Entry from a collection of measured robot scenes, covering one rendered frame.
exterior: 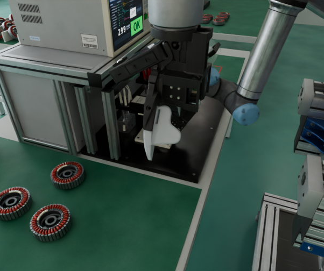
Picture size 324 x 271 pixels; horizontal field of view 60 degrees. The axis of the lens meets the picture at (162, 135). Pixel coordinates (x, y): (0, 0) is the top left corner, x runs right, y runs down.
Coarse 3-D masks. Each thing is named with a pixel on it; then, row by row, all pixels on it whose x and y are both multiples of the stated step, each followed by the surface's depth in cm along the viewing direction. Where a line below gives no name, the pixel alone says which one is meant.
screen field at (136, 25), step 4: (140, 16) 107; (136, 20) 105; (140, 20) 108; (132, 24) 102; (136, 24) 105; (140, 24) 109; (132, 28) 103; (136, 28) 106; (140, 28) 110; (132, 32) 104; (136, 32) 107
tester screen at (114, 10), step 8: (112, 0) 86; (120, 0) 91; (128, 0) 96; (136, 0) 101; (112, 8) 87; (120, 8) 92; (128, 8) 97; (112, 16) 88; (120, 16) 93; (128, 16) 98; (136, 16) 104; (112, 24) 89; (120, 24) 94; (128, 24) 99; (112, 32) 90
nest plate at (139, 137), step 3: (141, 132) 116; (138, 135) 114; (141, 135) 114; (135, 138) 113; (138, 138) 113; (141, 138) 113; (138, 141) 113; (141, 141) 112; (165, 144) 110; (168, 144) 110; (171, 144) 110; (165, 147) 109; (168, 147) 109
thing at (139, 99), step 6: (138, 96) 112; (132, 102) 108; (138, 102) 108; (144, 102) 108; (120, 108) 111; (126, 108) 110; (132, 108) 109; (138, 108) 109; (126, 114) 116; (138, 114) 110
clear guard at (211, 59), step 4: (212, 40) 128; (212, 44) 126; (212, 48) 124; (220, 48) 131; (208, 52) 119; (216, 52) 125; (208, 56) 117; (212, 56) 120; (216, 56) 123; (208, 60) 115; (212, 60) 118; (212, 64) 116
